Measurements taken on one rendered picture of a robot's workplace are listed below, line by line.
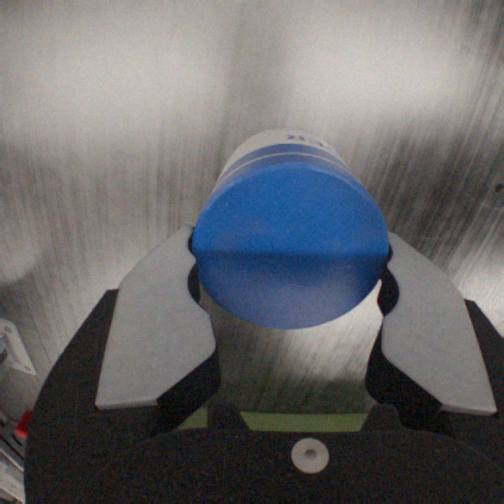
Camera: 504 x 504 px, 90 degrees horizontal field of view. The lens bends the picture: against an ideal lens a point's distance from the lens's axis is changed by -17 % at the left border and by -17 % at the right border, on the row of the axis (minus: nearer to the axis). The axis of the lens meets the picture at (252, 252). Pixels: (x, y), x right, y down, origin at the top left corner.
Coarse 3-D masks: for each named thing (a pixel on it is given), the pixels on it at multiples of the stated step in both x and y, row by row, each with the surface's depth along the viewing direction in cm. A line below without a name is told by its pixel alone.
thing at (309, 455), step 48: (192, 432) 5; (240, 432) 5; (288, 432) 5; (336, 432) 5; (384, 432) 4; (432, 432) 4; (96, 480) 4; (144, 480) 4; (192, 480) 4; (240, 480) 4; (288, 480) 4; (336, 480) 4; (384, 480) 4; (432, 480) 4; (480, 480) 4
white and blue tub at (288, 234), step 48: (288, 144) 11; (240, 192) 9; (288, 192) 9; (336, 192) 9; (192, 240) 10; (240, 240) 10; (288, 240) 10; (336, 240) 10; (384, 240) 10; (240, 288) 11; (288, 288) 11; (336, 288) 11
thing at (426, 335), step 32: (416, 256) 10; (384, 288) 9; (416, 288) 8; (448, 288) 8; (384, 320) 7; (416, 320) 7; (448, 320) 7; (384, 352) 6; (416, 352) 6; (448, 352) 6; (480, 352) 6; (384, 384) 6; (416, 384) 6; (448, 384) 6; (480, 384) 5; (416, 416) 6
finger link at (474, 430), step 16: (480, 320) 7; (480, 336) 7; (496, 336) 7; (496, 352) 6; (496, 368) 6; (496, 384) 5; (496, 400) 5; (448, 416) 5; (464, 416) 5; (480, 416) 5; (496, 416) 5; (448, 432) 5; (464, 432) 5; (480, 432) 5; (496, 432) 4; (480, 448) 4; (496, 448) 4
